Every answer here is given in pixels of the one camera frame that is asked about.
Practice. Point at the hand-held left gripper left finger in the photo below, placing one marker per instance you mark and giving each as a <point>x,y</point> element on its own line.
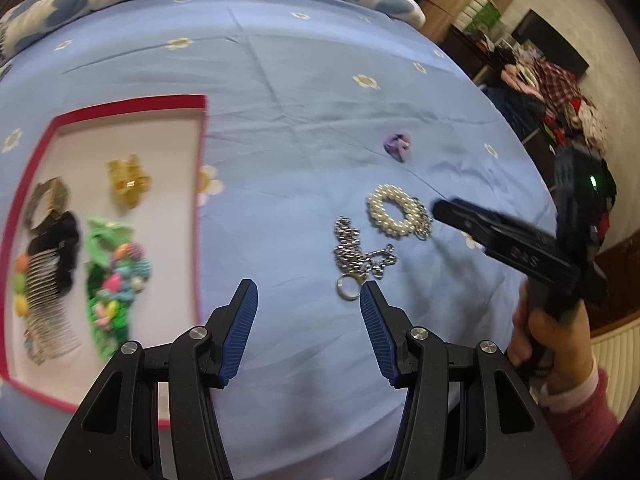
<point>240,330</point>

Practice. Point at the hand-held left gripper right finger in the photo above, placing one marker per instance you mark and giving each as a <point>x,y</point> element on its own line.
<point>377,330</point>

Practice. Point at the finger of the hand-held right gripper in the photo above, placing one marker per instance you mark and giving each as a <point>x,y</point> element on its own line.
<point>500,240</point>

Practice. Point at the red shallow box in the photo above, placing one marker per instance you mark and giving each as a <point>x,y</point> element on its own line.
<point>160,170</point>

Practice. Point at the yellow hair claw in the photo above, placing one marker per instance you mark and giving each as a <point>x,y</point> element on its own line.
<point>127,180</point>

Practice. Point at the black scrunchie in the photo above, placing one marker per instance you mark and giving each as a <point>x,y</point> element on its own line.
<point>67,245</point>

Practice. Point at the clear beaded hair comb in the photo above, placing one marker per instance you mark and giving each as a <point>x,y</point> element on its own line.
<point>47,300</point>

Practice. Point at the silver mesh band watch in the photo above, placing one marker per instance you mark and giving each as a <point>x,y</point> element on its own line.
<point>47,200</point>

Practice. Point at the person's right forearm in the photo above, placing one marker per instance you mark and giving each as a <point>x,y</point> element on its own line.
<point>582,425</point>

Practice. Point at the person's right hand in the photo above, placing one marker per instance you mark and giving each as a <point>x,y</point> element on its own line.
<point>555,340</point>

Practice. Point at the dark dresser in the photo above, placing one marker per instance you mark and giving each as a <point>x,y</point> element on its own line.
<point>525,125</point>

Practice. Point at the pile of clothes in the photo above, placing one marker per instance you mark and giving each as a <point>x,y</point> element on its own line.
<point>560,95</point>

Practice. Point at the black monitor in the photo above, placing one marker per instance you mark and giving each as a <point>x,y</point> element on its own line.
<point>550,40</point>

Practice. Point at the white radiator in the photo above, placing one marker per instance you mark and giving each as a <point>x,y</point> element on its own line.
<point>617,355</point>

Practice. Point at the green white boxes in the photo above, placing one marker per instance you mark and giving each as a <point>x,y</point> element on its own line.
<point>482,12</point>

